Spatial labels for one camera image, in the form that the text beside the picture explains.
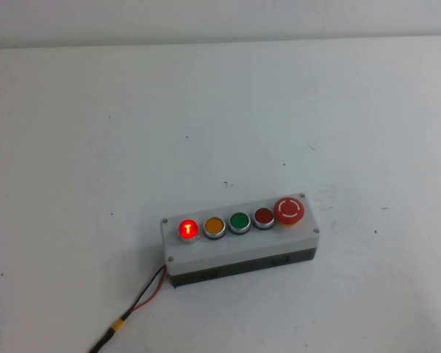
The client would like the green push button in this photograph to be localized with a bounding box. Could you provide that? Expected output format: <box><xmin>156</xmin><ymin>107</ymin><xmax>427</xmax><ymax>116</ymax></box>
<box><xmin>227</xmin><ymin>211</ymin><xmax>252</xmax><ymax>236</ymax></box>

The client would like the red mushroom emergency stop button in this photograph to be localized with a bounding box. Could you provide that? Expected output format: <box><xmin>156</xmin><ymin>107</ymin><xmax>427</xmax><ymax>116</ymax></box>
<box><xmin>273</xmin><ymin>196</ymin><xmax>306</xmax><ymax>227</ymax></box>

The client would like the red and black power cable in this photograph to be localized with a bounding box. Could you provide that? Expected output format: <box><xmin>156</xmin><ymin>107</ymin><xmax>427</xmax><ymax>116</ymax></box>
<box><xmin>87</xmin><ymin>265</ymin><xmax>169</xmax><ymax>353</ymax></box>

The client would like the tall red illuminated push button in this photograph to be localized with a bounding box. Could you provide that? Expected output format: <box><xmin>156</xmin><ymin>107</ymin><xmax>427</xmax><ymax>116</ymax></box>
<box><xmin>178</xmin><ymin>218</ymin><xmax>201</xmax><ymax>245</ymax></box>

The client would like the grey push button control box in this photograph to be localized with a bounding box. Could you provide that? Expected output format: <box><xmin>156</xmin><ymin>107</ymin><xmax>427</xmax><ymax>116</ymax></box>
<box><xmin>159</xmin><ymin>192</ymin><xmax>320</xmax><ymax>290</ymax></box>

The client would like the yellow push button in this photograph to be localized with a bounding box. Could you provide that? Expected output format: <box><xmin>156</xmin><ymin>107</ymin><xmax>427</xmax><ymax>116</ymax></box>
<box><xmin>202</xmin><ymin>216</ymin><xmax>228</xmax><ymax>241</ymax></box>

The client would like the flat dark red push button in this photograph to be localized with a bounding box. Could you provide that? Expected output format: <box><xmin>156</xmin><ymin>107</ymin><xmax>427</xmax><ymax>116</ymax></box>
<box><xmin>251</xmin><ymin>207</ymin><xmax>276</xmax><ymax>231</ymax></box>

